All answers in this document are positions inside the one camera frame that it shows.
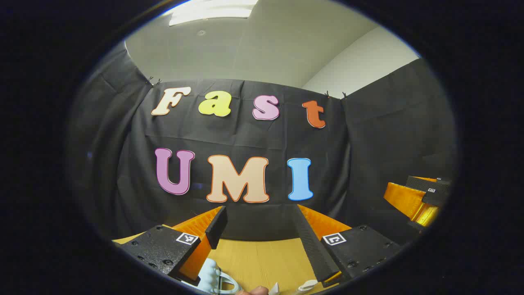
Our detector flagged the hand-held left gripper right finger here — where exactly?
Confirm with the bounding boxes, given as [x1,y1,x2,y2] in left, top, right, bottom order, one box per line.
[291,204,404,287]

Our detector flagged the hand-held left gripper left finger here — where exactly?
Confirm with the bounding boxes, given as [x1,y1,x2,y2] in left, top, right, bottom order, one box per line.
[116,206,228,286]

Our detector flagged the white pump bottle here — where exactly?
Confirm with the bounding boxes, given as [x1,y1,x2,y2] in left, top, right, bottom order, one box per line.
[296,279,319,293]

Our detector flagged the light blue suitcase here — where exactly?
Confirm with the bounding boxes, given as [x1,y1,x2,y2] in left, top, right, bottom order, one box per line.
[182,258,242,295]

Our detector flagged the black backdrop cloth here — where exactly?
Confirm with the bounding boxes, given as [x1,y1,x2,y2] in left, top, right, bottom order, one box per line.
[68,41,458,246]

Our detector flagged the ceiling light panel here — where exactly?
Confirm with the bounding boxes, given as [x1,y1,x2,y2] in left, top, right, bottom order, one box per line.
[169,0,258,26]

